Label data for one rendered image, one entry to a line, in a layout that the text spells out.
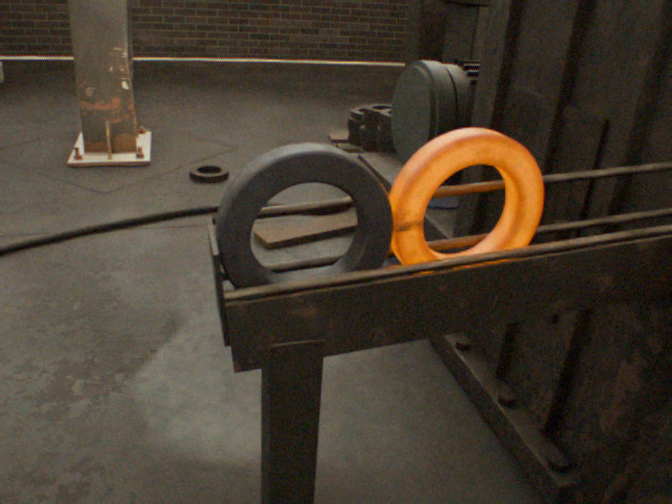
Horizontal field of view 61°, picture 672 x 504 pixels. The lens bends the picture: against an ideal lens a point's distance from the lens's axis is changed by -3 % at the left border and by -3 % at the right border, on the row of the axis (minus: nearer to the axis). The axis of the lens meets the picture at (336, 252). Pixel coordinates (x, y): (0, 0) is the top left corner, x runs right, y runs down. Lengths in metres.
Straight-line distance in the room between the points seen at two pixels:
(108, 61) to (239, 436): 2.17
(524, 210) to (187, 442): 0.91
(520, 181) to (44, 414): 1.16
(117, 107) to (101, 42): 0.31
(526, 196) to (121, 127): 2.64
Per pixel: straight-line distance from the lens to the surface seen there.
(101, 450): 1.35
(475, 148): 0.63
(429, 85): 1.95
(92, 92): 3.12
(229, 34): 6.67
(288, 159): 0.56
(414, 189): 0.61
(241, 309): 0.59
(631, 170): 0.86
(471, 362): 1.51
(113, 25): 3.06
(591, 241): 0.74
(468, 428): 1.42
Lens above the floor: 0.92
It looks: 26 degrees down
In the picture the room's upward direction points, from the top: 4 degrees clockwise
